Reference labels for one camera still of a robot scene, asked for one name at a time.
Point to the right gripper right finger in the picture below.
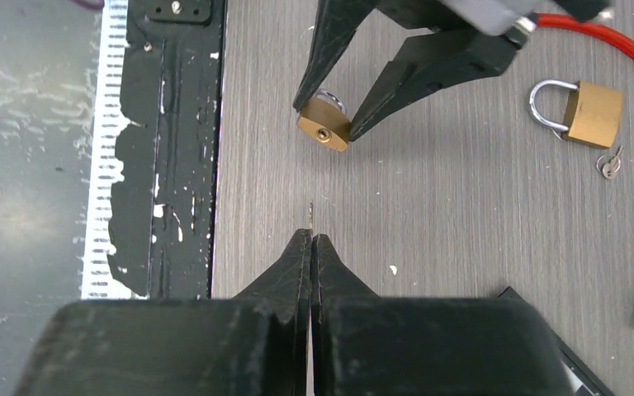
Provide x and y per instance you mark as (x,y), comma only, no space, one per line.
(330,278)

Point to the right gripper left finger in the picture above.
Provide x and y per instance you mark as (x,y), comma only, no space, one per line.
(283,292)

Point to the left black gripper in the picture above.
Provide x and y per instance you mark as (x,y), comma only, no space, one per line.
(424,65)

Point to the small silver key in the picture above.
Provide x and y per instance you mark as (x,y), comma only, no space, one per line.
(311,215)

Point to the small brass padlock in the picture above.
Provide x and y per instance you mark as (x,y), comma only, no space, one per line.
(324,119)

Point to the red cable lock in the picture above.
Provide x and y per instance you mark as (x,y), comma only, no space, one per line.
(598,31)

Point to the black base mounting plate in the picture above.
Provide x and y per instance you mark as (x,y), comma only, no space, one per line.
(163,208)

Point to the large brass padlock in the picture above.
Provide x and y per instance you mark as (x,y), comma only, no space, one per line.
(592,113)

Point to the large padlock keys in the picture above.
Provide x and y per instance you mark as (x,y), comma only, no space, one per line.
(609,164)

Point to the black white chessboard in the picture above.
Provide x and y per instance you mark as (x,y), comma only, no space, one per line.
(583,380)

